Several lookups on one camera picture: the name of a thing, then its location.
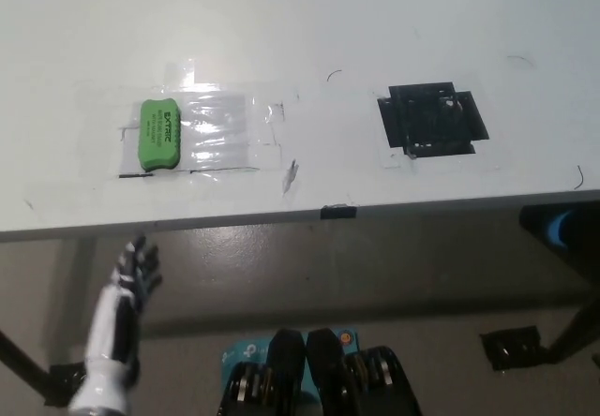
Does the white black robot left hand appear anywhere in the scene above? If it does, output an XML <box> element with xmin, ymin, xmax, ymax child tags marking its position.
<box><xmin>68</xmin><ymin>233</ymin><xmax>164</xmax><ymax>416</ymax></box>

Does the green whiteboard eraser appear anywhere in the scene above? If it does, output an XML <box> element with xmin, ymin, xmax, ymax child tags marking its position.
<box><xmin>136</xmin><ymin>98</ymin><xmax>184</xmax><ymax>173</ymax></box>

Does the black floor tape patch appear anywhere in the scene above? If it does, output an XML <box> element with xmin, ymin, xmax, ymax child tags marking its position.
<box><xmin>478</xmin><ymin>325</ymin><xmax>548</xmax><ymax>374</ymax></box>
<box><xmin>44</xmin><ymin>362</ymin><xmax>90</xmax><ymax>408</ymax></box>

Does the black table leg bar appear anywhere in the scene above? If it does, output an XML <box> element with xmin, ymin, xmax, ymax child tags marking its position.
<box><xmin>0</xmin><ymin>329</ymin><xmax>53</xmax><ymax>406</ymax></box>
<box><xmin>546</xmin><ymin>289</ymin><xmax>600</xmax><ymax>365</ymax></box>

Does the teal tp-link box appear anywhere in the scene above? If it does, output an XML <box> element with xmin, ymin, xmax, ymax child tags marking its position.
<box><xmin>219</xmin><ymin>326</ymin><xmax>360</xmax><ymax>394</ymax></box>

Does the clear glossy tape patch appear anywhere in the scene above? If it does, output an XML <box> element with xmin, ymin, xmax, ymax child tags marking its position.
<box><xmin>74</xmin><ymin>59</ymin><xmax>301</xmax><ymax>197</ymax></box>

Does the small black tape strip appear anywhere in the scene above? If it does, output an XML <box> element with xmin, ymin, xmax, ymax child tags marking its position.
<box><xmin>321</xmin><ymin>204</ymin><xmax>358</xmax><ymax>221</ymax></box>

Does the black tape square patch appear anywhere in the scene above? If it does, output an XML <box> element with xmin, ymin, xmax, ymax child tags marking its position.
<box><xmin>377</xmin><ymin>80</ymin><xmax>491</xmax><ymax>158</ymax></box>

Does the black object with blue patch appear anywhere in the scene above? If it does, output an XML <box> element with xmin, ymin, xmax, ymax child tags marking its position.
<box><xmin>517</xmin><ymin>202</ymin><xmax>600</xmax><ymax>267</ymax></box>

